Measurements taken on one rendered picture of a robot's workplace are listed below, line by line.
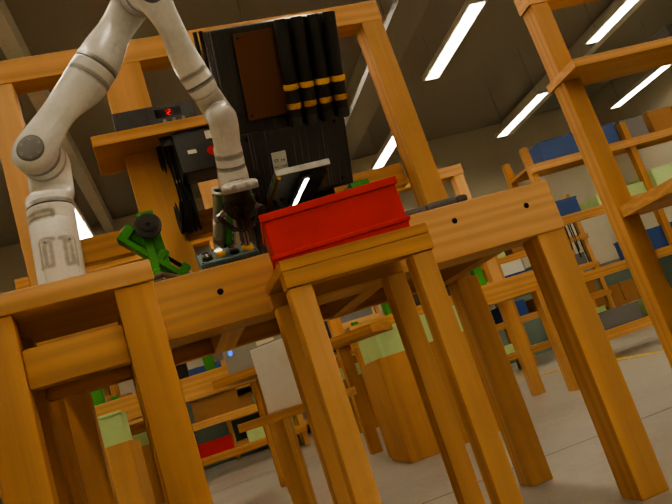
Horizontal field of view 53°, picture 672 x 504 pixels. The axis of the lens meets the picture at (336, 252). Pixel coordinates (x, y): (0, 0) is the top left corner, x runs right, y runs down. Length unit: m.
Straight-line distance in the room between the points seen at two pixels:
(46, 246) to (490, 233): 1.14
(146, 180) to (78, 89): 0.96
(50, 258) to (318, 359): 0.56
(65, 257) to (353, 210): 0.60
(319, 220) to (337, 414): 0.41
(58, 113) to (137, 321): 0.48
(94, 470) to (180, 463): 1.05
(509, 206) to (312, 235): 0.71
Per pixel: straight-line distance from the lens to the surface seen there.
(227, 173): 1.65
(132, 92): 2.57
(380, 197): 1.49
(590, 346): 1.99
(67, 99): 1.51
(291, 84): 1.98
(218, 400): 8.91
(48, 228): 1.43
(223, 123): 1.61
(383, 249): 1.44
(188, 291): 1.69
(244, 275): 1.71
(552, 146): 7.26
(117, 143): 2.36
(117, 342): 1.27
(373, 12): 2.87
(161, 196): 2.40
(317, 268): 1.40
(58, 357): 1.28
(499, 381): 2.51
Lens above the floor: 0.51
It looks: 11 degrees up
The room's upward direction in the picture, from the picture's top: 18 degrees counter-clockwise
